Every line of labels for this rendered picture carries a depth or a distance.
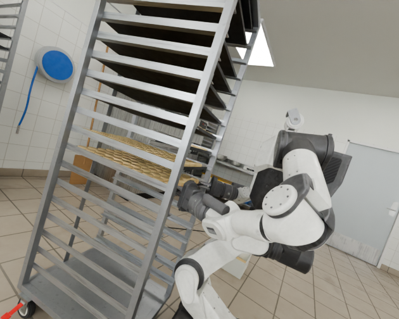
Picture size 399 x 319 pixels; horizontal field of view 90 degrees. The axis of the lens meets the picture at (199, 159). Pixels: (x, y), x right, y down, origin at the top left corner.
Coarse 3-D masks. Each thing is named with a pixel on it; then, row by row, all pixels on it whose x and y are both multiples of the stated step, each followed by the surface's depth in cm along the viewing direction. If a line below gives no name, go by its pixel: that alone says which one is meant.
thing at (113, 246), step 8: (96, 240) 137; (104, 240) 137; (112, 248) 134; (120, 248) 133; (128, 256) 130; (136, 256) 129; (136, 264) 126; (152, 272) 123; (160, 272) 123; (168, 280) 121
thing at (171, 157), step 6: (96, 132) 98; (102, 132) 108; (114, 138) 100; (120, 138) 112; (126, 138) 122; (132, 144) 97; (138, 144) 109; (144, 144) 124; (144, 150) 89; (150, 150) 101; (156, 150) 108; (162, 150) 120; (162, 156) 91; (168, 156) 97; (174, 156) 105; (186, 162) 96; (192, 162) 106
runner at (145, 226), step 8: (64, 184) 95; (80, 192) 91; (88, 200) 90; (96, 200) 88; (104, 208) 86; (112, 208) 85; (120, 216) 84; (128, 216) 82; (136, 224) 81; (144, 224) 80
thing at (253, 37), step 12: (252, 36) 111; (252, 48) 111; (240, 72) 112; (240, 84) 113; (228, 120) 114; (216, 144) 115; (216, 156) 116; (204, 192) 117; (192, 216) 118; (192, 228) 119; (168, 288) 121
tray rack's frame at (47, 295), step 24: (96, 0) 89; (96, 24) 90; (72, 96) 91; (72, 120) 94; (48, 192) 94; (72, 240) 120; (24, 264) 97; (72, 264) 120; (120, 264) 133; (24, 288) 96; (48, 288) 100; (72, 288) 104; (120, 288) 114; (144, 288) 120; (24, 312) 95; (48, 312) 91; (72, 312) 92; (120, 312) 100; (144, 312) 104
